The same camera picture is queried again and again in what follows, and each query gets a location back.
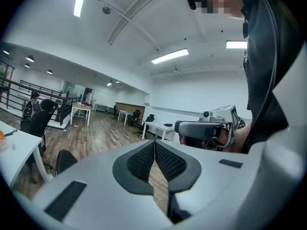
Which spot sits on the small white desk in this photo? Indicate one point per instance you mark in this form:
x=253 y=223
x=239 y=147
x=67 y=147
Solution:
x=124 y=112
x=158 y=126
x=102 y=105

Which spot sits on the orange and white box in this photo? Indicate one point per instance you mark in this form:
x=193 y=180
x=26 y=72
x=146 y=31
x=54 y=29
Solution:
x=2 y=140

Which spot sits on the black high-back office chair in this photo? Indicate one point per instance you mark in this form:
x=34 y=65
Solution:
x=40 y=123

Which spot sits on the wooden-top table with white legs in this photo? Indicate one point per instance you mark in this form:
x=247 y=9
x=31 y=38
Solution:
x=81 y=107

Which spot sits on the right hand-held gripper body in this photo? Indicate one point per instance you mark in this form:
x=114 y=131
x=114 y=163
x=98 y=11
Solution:
x=225 y=116

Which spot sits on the wooden partition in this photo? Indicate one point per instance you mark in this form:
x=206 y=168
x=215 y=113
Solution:
x=129 y=106

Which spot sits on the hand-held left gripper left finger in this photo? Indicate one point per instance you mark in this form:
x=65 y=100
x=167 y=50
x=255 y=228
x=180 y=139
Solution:
x=96 y=188

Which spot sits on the person's right forearm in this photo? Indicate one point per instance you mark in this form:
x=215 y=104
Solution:
x=239 y=140

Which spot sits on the person's black clothing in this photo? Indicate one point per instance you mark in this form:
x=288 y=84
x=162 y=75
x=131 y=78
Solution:
x=263 y=56

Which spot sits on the person's right hand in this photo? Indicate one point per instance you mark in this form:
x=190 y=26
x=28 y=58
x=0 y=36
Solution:
x=224 y=135

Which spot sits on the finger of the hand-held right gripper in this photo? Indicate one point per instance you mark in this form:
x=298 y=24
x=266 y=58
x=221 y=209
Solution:
x=192 y=128

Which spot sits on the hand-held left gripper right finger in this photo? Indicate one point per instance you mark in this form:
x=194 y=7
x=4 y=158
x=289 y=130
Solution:
x=216 y=176

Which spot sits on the black metal railing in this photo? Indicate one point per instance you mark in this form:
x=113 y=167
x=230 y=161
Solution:
x=62 y=111

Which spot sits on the large white desk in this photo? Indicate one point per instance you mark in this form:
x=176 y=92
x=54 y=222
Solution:
x=19 y=147

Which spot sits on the round ceiling sensor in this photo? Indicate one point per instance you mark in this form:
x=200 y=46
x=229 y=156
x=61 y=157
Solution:
x=106 y=10

